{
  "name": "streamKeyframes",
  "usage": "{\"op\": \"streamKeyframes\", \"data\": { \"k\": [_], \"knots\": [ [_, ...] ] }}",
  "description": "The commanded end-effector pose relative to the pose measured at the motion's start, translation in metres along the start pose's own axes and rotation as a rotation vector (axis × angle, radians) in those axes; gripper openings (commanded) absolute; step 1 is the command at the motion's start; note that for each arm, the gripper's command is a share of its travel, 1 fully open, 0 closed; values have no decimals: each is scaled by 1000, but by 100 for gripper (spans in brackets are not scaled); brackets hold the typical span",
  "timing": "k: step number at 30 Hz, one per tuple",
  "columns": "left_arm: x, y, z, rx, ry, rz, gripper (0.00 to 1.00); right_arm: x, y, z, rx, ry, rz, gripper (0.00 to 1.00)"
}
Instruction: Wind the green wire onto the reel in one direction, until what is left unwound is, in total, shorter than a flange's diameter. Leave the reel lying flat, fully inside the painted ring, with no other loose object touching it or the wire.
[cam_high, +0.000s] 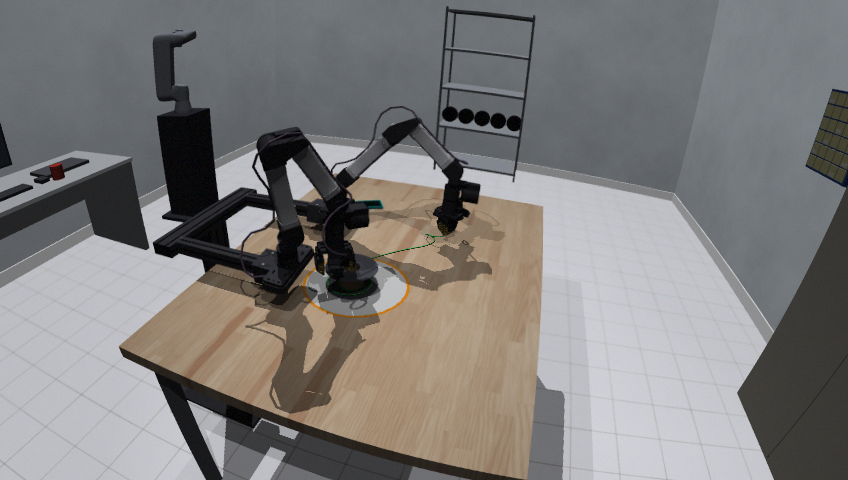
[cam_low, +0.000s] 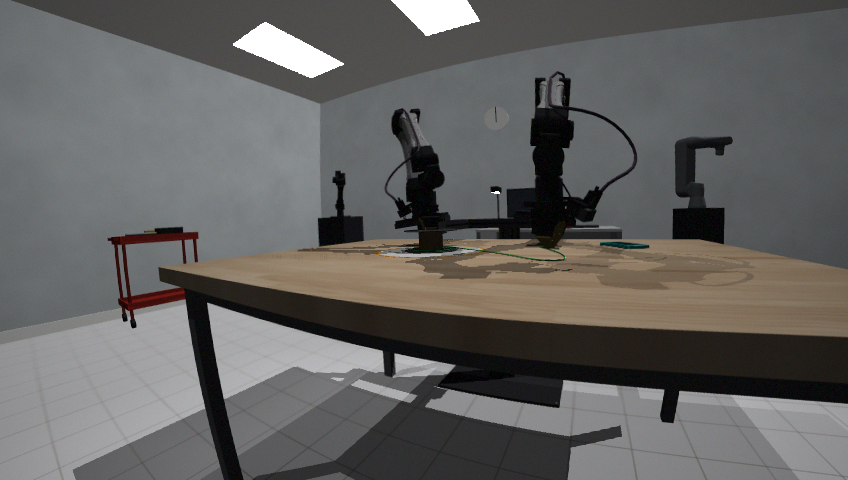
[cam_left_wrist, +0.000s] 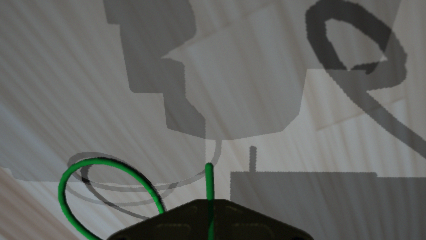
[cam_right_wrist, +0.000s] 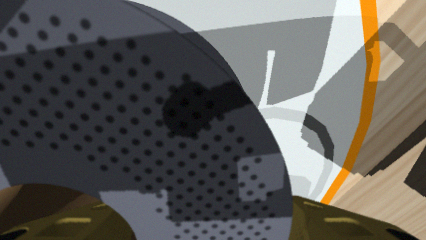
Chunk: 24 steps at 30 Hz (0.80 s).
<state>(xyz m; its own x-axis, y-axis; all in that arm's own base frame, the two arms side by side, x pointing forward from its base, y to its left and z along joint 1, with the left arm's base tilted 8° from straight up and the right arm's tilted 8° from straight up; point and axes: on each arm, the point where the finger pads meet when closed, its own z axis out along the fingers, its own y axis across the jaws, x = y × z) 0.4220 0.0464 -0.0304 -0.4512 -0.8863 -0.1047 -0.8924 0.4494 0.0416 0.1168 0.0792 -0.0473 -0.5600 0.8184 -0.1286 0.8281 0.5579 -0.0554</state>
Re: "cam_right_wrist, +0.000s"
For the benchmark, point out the orange painted ring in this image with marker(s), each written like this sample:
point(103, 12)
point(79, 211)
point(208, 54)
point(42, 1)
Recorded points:
point(373, 46)

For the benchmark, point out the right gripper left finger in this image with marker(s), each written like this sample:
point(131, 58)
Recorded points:
point(95, 221)

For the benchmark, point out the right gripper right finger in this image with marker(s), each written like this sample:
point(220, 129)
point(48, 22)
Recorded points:
point(313, 220)

